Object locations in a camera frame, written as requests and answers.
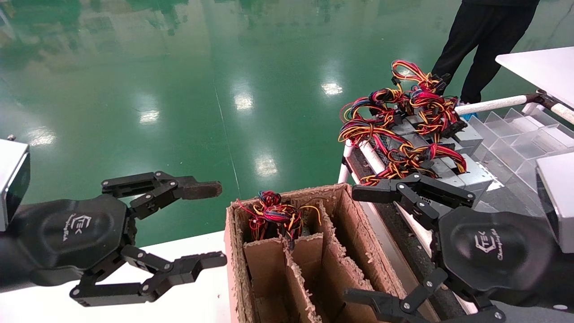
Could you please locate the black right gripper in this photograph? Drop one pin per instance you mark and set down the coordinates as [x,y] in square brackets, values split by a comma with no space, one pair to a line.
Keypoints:
[493,246]

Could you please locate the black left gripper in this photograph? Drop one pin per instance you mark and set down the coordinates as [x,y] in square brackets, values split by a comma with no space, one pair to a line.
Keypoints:
[76,233]

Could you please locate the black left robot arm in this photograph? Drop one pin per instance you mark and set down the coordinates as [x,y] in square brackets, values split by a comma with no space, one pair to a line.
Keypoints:
[9,269]

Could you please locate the brown cardboard box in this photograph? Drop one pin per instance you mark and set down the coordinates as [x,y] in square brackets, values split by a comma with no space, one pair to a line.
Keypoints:
[235,278]

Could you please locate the white leg pipe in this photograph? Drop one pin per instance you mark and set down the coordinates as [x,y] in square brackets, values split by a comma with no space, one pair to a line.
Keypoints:
[343,172]

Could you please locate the cardboard divider insert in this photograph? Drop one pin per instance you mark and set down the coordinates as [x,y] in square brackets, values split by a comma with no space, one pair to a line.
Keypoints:
[264,264]

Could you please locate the clear acrylic divider tray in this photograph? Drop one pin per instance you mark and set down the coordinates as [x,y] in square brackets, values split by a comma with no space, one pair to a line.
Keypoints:
[515,139]

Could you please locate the black pipe joint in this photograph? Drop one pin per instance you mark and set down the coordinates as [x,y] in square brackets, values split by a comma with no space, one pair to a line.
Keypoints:
[538,98]

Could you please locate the white table board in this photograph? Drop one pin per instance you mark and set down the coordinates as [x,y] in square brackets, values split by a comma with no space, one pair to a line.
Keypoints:
[542,72]

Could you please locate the person in black trousers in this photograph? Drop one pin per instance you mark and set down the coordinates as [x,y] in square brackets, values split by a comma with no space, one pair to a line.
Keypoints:
[484,36]

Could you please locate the long white rail pipe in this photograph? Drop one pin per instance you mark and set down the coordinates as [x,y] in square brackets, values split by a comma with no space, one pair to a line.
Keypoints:
[372,157]

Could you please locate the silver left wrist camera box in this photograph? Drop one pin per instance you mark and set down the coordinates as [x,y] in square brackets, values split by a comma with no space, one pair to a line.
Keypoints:
[11,179]

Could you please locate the white frame pipe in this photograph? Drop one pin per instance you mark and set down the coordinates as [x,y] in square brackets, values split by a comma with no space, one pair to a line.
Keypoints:
[564,112]
[493,104]

